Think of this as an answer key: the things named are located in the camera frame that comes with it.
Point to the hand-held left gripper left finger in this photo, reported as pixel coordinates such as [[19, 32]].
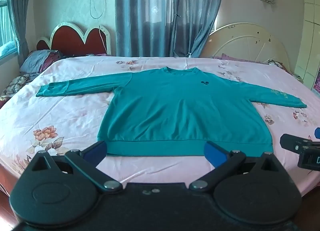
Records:
[[96, 150]]

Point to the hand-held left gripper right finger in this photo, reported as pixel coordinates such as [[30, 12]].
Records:
[[213, 153]]

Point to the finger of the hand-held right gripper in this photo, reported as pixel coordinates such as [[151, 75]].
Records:
[[288, 142], [317, 133]]

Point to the teal long-sleeve sweatshirt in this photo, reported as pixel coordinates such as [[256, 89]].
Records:
[[175, 111]]

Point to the pink floral bed sheet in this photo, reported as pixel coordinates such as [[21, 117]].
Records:
[[62, 111]]

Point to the purple cloth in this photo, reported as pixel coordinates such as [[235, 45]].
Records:
[[226, 56]]

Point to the cream wardrobe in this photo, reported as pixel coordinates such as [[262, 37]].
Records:
[[310, 33]]

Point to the patterned brown pillow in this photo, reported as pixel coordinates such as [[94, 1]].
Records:
[[16, 84]]

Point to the cream round headboard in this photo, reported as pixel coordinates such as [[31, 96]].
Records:
[[250, 43]]

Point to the blue pillow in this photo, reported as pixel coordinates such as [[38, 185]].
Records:
[[37, 59]]

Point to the red heart-shaped headboard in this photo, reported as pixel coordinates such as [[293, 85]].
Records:
[[75, 41]]

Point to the grey tied curtain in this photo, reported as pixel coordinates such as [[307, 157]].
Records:
[[200, 8]]

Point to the grey flat curtain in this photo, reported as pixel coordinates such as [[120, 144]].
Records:
[[147, 13]]

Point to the grey window curtain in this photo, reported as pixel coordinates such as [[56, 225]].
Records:
[[21, 16]]

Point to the window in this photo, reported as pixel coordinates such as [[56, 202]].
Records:
[[6, 21]]

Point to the pink wall poster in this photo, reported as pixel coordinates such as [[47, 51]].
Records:
[[317, 81]]

